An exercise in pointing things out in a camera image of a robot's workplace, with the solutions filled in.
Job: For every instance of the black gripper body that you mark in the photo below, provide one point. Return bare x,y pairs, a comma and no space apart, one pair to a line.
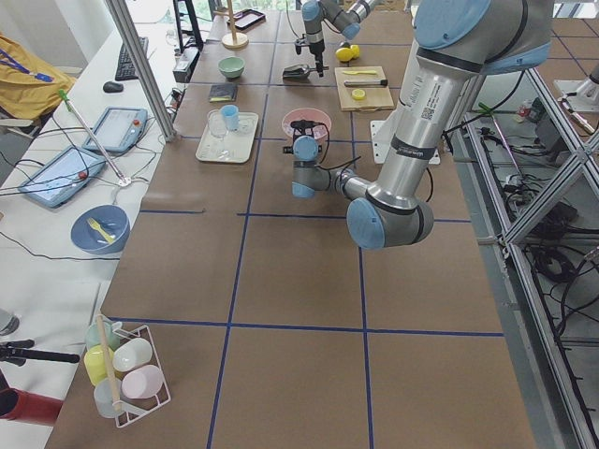
299,137
319,48

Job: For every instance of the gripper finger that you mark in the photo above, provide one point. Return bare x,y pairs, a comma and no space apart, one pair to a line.
320,69

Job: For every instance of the metal ice scoop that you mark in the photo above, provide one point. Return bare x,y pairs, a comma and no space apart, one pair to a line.
298,72

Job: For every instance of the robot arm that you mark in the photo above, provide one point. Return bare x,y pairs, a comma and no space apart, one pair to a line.
453,42
346,22

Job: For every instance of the clear ice cubes pile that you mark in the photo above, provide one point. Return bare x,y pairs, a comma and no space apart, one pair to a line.
317,130

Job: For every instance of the light blue cup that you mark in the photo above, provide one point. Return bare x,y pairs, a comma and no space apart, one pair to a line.
230,115

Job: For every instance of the wooden cup stand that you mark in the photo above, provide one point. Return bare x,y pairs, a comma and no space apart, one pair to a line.
233,40

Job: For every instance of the white cup in rack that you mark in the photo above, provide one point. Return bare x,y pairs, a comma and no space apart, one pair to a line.
132,355

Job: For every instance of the pink cup in rack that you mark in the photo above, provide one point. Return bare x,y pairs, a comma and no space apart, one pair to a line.
143,382

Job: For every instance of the yellow cup in rack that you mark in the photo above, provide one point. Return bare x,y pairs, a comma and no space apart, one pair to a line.
94,364

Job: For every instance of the pink bowl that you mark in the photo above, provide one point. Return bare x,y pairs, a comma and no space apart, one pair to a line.
309,114

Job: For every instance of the yellow lemon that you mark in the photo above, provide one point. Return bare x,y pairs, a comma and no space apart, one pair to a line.
355,51
344,54

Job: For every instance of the yellow plastic knife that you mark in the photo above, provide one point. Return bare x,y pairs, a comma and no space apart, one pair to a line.
360,72

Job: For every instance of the metal rod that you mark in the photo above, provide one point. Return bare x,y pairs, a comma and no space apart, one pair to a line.
366,83

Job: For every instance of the lemon slice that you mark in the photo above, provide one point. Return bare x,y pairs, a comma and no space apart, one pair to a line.
358,94

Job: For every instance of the wooden cutting board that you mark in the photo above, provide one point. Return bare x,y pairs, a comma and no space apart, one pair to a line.
376,98

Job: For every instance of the cream bear tray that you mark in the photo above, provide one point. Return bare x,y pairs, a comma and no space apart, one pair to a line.
235,148

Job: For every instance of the green bowl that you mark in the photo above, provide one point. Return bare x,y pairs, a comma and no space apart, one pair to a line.
231,67

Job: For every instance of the grey folded cloth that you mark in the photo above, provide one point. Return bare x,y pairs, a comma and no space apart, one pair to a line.
223,92

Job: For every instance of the teach pendant tablet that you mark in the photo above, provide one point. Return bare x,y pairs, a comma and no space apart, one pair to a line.
118,128
61,178

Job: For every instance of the black keyboard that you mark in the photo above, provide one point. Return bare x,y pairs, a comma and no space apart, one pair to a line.
125,69

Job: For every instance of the black computer mouse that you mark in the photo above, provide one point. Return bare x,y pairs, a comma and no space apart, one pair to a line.
112,87

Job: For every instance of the yellow plastic fork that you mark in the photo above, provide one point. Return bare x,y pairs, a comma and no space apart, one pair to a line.
97,227

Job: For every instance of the blue bowl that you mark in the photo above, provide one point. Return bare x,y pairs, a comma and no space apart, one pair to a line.
113,219

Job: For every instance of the aluminium frame post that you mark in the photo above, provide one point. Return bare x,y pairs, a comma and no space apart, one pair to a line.
128,32

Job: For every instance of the white wire cup rack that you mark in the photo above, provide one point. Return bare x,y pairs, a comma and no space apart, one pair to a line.
109,399

